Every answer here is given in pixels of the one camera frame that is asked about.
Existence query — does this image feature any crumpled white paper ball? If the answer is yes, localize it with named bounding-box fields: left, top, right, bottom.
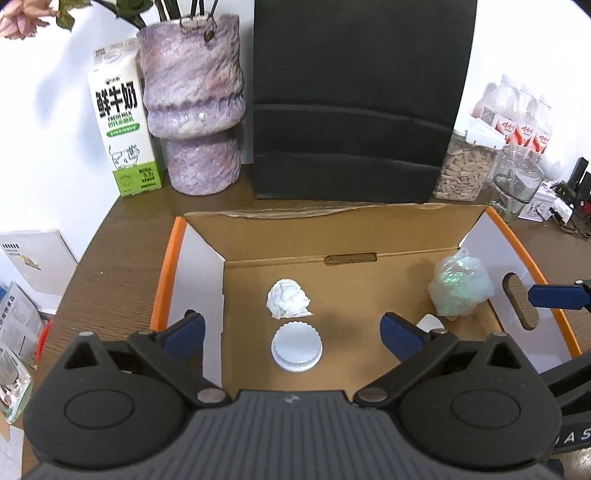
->
left=266, top=278, right=313, bottom=320

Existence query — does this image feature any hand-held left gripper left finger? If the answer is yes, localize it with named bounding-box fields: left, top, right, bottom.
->
left=64, top=310, right=232, bottom=409

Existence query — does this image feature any clear seed storage container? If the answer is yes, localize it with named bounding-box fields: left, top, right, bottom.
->
left=431, top=129, right=504, bottom=201

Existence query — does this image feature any black power adapter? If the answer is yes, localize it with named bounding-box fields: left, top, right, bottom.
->
left=571, top=158, right=591, bottom=197

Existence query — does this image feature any purple marbled vase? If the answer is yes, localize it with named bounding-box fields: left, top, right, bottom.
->
left=136, top=14, right=245, bottom=195

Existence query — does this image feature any crumpled green plastic bag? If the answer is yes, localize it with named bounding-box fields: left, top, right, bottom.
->
left=427, top=248, right=494, bottom=321

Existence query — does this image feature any stack of printed papers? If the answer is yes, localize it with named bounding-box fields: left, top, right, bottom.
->
left=0, top=281, right=47, bottom=365

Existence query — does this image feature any clear glass cup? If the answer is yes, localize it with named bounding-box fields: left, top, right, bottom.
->
left=490, top=147, right=547, bottom=224

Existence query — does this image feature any white booklet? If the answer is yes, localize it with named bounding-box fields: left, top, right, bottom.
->
left=0, top=229, right=78, bottom=296

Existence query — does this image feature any white charger with cables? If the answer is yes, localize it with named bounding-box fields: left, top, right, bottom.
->
left=549, top=182, right=591, bottom=238

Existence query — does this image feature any orange cardboard box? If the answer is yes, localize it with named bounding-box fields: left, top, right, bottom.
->
left=150, top=204, right=583, bottom=403

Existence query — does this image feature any white printed tin box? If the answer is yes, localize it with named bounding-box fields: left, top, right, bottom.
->
left=517, top=182, right=570, bottom=221

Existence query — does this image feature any white ribbed jar lid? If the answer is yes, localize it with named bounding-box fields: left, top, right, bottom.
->
left=270, top=322, right=323, bottom=373

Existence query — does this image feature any green white milk carton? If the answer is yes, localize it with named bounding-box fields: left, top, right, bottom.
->
left=88, top=39, right=164, bottom=198

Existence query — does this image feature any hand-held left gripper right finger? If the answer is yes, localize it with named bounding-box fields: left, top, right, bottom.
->
left=353, top=312, right=526, bottom=409

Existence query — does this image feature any red label water bottle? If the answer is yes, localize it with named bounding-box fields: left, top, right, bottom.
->
left=531, top=95, right=554, bottom=155
left=472, top=74, right=519, bottom=134
left=505, top=84, right=537, bottom=148

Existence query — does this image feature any clear glass jar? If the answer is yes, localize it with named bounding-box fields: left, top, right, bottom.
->
left=0, top=346, right=34, bottom=423

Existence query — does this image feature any black paper bag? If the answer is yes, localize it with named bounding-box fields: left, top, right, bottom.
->
left=252, top=0, right=478, bottom=204

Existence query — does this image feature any dried rose bouquet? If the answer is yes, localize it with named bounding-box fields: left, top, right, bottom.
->
left=0, top=0, right=221, bottom=42

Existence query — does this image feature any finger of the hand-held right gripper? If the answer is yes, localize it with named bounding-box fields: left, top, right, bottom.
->
left=527, top=280, right=591, bottom=313
left=538, top=353, right=591, bottom=408

